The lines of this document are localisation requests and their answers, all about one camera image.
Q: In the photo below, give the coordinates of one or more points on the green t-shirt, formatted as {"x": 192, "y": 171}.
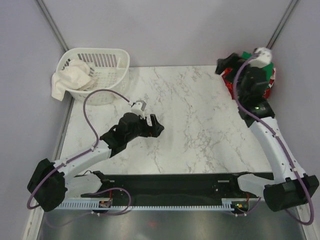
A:
{"x": 268, "y": 69}

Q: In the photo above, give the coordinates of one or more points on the left aluminium frame post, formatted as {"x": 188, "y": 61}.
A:
{"x": 44, "y": 10}

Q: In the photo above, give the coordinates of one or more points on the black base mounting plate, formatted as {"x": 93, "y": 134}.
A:
{"x": 170, "y": 189}

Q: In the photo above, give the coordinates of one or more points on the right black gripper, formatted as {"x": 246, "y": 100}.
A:
{"x": 232, "y": 61}

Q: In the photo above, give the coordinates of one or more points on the white cream t-shirt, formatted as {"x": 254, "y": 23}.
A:
{"x": 75, "y": 76}

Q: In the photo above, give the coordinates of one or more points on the white slotted cable duct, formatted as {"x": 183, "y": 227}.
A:
{"x": 96, "y": 204}

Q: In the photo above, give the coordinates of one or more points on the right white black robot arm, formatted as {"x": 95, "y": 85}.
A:
{"x": 291, "y": 186}

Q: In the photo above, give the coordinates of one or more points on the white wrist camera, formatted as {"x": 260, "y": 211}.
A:
{"x": 263, "y": 58}
{"x": 138, "y": 108}

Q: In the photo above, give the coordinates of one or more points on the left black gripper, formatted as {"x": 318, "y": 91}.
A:
{"x": 156, "y": 128}

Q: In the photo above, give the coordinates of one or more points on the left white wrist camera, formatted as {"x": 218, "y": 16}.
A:
{"x": 138, "y": 108}

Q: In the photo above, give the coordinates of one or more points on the right aluminium frame post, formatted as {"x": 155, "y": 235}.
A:
{"x": 282, "y": 23}

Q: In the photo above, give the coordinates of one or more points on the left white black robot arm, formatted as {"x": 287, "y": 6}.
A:
{"x": 47, "y": 184}

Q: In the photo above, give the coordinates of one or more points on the white plastic laundry basket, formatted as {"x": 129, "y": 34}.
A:
{"x": 109, "y": 67}

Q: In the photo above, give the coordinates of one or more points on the aluminium frame post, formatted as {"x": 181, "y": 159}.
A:
{"x": 282, "y": 23}
{"x": 44, "y": 10}

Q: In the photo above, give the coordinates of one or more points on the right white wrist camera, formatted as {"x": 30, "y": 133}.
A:
{"x": 263, "y": 58}

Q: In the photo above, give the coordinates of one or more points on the red printed folded t-shirt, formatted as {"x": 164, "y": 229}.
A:
{"x": 228, "y": 80}

